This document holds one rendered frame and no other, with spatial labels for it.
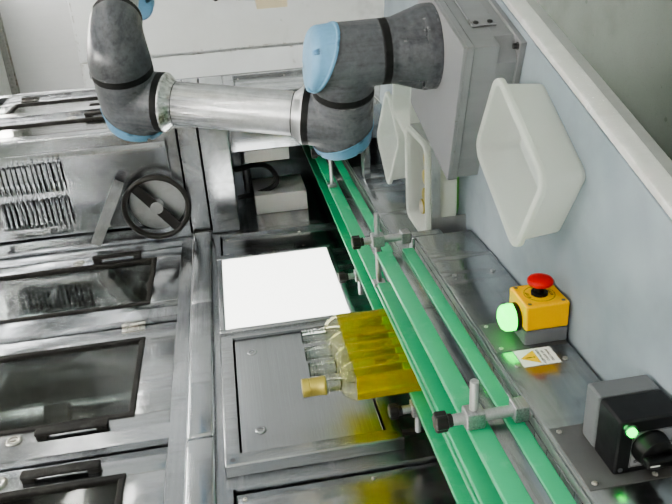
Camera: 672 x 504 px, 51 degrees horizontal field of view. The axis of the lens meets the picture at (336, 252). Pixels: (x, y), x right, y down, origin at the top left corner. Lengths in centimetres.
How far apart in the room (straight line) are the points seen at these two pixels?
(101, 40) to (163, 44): 360
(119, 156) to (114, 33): 96
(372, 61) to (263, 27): 374
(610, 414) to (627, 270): 19
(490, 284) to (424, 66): 40
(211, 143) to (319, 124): 96
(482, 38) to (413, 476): 78
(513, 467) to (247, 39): 429
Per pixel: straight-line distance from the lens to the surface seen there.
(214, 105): 139
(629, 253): 98
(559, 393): 106
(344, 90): 128
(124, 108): 144
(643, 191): 94
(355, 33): 127
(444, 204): 155
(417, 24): 128
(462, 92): 122
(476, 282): 132
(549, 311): 113
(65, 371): 184
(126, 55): 139
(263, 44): 500
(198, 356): 169
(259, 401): 152
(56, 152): 234
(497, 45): 120
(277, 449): 139
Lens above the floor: 123
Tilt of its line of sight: 7 degrees down
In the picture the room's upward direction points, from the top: 97 degrees counter-clockwise
